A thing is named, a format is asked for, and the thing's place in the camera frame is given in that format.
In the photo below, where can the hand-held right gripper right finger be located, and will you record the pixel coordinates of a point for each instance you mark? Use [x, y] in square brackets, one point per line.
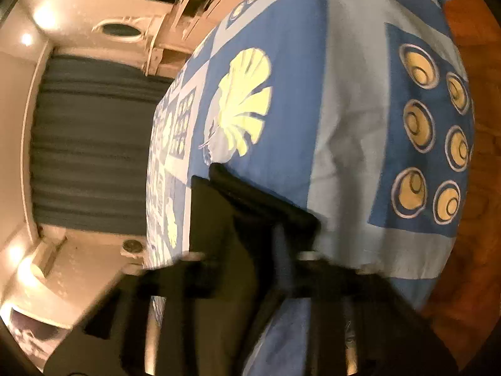
[332, 282]

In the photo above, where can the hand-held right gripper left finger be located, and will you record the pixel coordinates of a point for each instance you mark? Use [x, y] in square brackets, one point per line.
[172, 282]

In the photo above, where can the black pants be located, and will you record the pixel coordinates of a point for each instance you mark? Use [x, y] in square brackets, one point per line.
[242, 219]

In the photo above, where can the dark green curtain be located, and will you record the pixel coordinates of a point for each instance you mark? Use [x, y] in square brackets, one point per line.
[94, 145]

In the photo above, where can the blue printed blanket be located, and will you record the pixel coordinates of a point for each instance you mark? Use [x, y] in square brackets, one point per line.
[344, 98]

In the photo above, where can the oval white-framed mirror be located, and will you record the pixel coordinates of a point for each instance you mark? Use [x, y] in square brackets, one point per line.
[117, 30]

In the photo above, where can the round ceiling spotlight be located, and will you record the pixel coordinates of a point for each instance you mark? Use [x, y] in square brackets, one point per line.
[45, 15]
[26, 39]

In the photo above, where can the round grey wall fixture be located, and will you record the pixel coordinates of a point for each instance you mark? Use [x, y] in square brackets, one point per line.
[132, 246]

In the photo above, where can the glowing wall lamp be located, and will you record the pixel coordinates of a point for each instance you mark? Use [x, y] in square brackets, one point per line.
[33, 268]

